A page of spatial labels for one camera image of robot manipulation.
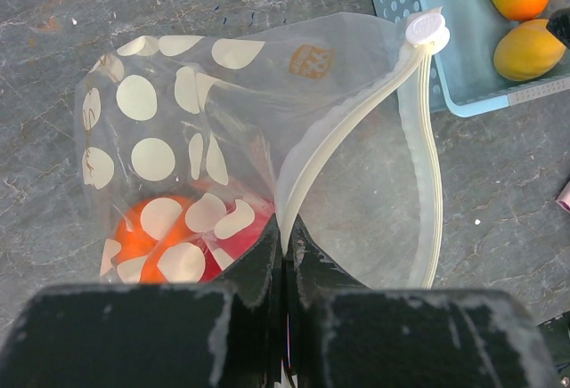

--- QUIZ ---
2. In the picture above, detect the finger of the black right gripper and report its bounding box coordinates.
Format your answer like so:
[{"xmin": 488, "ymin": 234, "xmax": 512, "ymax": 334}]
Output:
[{"xmin": 546, "ymin": 9, "xmax": 570, "ymax": 49}]

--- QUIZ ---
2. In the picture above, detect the clear polka dot zip bag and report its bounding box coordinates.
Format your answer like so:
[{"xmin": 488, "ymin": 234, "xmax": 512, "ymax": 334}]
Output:
[{"xmin": 75, "ymin": 8, "xmax": 450, "ymax": 289}]

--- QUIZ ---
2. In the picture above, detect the bright red apple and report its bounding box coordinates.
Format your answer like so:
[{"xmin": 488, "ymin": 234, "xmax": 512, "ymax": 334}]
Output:
[{"xmin": 185, "ymin": 181, "xmax": 274, "ymax": 282}]

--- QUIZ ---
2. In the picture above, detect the pink cloth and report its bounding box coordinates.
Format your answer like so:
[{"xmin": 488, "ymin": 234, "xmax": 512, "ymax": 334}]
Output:
[{"xmin": 556, "ymin": 182, "xmax": 570, "ymax": 213}]

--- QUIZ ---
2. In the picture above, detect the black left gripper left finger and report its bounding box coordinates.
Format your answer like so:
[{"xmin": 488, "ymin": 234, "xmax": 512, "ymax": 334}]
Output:
[{"xmin": 1, "ymin": 220, "xmax": 281, "ymax": 387}]

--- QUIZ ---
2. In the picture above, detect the yellow lemon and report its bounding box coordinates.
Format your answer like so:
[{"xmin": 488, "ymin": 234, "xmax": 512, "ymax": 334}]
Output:
[{"xmin": 493, "ymin": 19, "xmax": 566, "ymax": 82}]

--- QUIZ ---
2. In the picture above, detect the light blue perforated basket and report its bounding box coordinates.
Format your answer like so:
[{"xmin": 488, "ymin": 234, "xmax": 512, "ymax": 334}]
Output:
[{"xmin": 372, "ymin": 0, "xmax": 569, "ymax": 117}]

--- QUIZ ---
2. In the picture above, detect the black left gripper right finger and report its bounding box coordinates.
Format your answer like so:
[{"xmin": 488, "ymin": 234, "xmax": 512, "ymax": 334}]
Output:
[{"xmin": 284, "ymin": 220, "xmax": 561, "ymax": 387}]

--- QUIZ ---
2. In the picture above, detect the orange tangerine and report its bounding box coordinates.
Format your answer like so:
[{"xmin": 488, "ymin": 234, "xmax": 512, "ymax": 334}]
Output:
[{"xmin": 115, "ymin": 195, "xmax": 207, "ymax": 284}]

